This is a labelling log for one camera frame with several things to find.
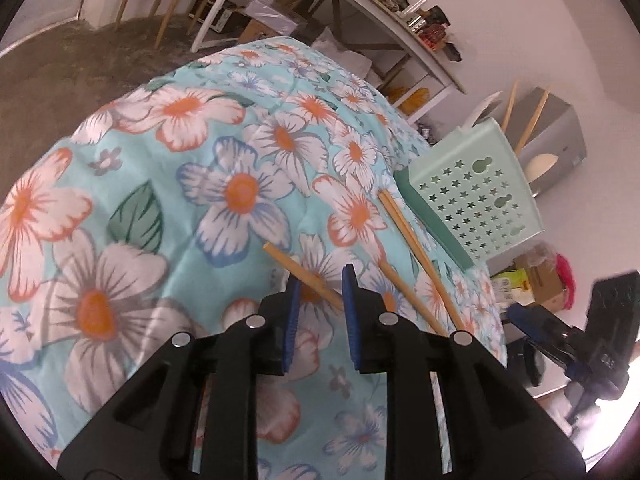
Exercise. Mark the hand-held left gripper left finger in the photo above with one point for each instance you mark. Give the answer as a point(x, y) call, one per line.
point(290, 325)

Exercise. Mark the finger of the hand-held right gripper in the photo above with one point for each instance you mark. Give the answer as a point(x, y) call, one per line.
point(537, 325)

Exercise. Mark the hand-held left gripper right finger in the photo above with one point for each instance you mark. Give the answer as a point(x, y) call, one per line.
point(350, 320)

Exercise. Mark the long bamboo chopstick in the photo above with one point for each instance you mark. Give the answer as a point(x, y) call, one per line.
point(534, 117)
point(400, 287)
point(405, 239)
point(510, 105)
point(419, 246)
point(285, 260)

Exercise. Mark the mint green utensil basket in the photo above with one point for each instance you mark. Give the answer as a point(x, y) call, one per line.
point(465, 200)

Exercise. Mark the white spoon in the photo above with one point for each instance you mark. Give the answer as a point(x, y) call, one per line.
point(542, 166)

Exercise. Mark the large cardboard box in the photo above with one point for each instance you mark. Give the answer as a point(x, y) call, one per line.
point(542, 282)

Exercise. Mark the red plastic bag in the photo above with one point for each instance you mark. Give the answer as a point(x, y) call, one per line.
point(566, 280)

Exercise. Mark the grey box with chopsticks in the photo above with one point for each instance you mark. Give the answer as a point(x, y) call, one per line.
point(567, 132)

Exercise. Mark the floral blanket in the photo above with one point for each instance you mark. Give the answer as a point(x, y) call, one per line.
point(150, 160)

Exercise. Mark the white sack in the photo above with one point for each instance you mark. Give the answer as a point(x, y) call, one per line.
point(340, 50)

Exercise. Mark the white desk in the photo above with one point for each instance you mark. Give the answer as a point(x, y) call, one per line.
point(395, 35)

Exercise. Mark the flat cardboard box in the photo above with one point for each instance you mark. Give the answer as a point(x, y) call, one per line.
point(270, 20)

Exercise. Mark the assorted desk clutter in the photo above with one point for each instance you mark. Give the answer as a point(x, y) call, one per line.
point(425, 20)

